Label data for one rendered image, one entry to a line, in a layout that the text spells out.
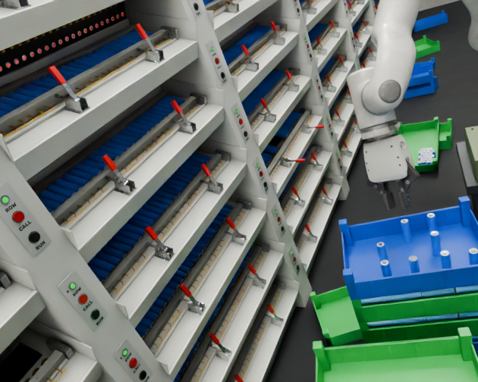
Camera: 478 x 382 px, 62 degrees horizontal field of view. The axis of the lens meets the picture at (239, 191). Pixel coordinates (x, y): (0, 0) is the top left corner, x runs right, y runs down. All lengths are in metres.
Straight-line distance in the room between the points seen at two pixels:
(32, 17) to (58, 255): 0.41
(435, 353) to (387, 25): 0.70
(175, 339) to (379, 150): 0.67
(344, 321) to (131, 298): 0.87
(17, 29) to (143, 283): 0.55
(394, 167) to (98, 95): 0.66
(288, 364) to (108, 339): 0.80
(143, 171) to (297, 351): 0.89
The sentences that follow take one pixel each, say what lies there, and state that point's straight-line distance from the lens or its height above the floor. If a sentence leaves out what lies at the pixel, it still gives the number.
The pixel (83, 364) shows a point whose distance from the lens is 0.86.
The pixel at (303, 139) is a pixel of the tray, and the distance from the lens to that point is 1.70.
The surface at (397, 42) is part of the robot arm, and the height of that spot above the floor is 0.94.
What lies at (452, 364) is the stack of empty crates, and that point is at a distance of 0.95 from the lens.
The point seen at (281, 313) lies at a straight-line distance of 1.51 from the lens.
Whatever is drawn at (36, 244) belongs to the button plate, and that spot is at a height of 0.93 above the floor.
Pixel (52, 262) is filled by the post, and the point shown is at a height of 0.88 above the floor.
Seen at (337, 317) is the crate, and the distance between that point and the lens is 1.57.
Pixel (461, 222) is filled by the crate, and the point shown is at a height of 0.49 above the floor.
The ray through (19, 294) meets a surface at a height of 0.87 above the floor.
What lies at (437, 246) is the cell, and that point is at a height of 0.51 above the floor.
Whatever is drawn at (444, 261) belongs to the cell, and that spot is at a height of 0.53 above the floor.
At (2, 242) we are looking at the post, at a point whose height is 0.97.
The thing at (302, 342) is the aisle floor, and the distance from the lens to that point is 1.54.
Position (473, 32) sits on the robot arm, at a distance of 1.48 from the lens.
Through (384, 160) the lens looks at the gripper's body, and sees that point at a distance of 0.98.
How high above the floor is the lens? 1.19
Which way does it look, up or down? 28 degrees down
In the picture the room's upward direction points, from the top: 23 degrees counter-clockwise
